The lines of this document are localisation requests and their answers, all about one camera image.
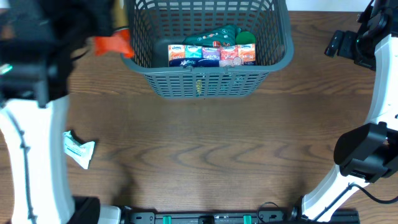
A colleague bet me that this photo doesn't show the green Nescafe coffee bag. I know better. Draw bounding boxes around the green Nescafe coffee bag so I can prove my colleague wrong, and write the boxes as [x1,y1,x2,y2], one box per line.
[182,25,241,48]

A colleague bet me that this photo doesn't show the multicolour tissue pack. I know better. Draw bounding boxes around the multicolour tissue pack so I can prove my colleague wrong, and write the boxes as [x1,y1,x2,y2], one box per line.
[168,44,256,67]

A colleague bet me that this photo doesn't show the small teal white sachet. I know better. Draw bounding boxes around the small teal white sachet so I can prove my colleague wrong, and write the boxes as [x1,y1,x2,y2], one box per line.
[63,131,95,170]

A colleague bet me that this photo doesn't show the green lidded seasoning jar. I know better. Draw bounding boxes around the green lidded seasoning jar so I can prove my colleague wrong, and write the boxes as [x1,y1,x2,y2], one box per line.
[236,31,256,45]

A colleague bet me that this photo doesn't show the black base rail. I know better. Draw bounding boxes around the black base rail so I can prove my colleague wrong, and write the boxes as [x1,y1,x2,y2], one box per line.
[118,208,361,224]

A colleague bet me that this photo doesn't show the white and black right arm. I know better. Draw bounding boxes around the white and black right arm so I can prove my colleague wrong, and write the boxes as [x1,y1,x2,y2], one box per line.
[289,0,397,223]

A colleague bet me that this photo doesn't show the grey plastic lattice basket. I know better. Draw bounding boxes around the grey plastic lattice basket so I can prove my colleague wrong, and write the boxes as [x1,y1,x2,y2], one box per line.
[122,0,294,98]

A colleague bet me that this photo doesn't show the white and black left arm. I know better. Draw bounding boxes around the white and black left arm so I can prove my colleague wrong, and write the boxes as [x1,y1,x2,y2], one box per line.
[1,0,122,223]

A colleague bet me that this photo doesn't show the orange spaghetti packet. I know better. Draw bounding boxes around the orange spaghetti packet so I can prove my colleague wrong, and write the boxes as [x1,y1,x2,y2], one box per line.
[94,0,135,58]

